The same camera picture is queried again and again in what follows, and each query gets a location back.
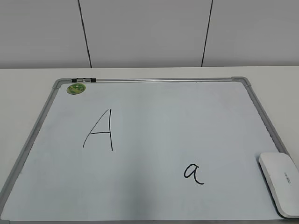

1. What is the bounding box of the white whiteboard eraser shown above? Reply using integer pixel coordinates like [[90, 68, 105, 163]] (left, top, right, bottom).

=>
[[259, 152, 299, 218]]

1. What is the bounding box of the grey framed whiteboard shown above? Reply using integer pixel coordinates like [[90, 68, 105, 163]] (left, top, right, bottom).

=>
[[0, 77, 299, 224]]

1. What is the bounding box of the green round magnet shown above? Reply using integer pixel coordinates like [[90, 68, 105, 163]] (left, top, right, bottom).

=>
[[66, 83, 86, 95]]

